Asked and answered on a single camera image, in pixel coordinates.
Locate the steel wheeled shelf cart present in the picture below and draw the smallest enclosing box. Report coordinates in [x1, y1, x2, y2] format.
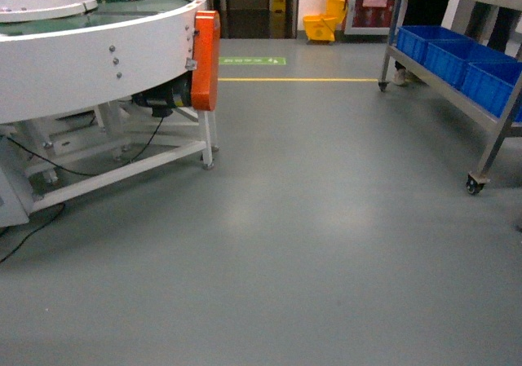
[378, 0, 521, 196]

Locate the orange motor guard cover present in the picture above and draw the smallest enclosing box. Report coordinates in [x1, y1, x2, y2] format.
[191, 11, 221, 112]

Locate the yellow mop bucket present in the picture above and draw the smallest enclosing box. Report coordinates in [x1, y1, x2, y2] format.
[303, 0, 347, 42]

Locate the yellow wet floor sign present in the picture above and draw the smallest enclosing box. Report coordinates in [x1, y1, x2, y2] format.
[269, 0, 286, 39]

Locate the white round conveyor table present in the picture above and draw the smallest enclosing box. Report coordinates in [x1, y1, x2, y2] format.
[1, 0, 218, 227]

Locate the blue bin on cart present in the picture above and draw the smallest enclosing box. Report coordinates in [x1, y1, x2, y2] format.
[396, 26, 521, 117]

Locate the black power cable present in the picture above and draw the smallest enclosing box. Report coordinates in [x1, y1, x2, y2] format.
[0, 115, 166, 264]

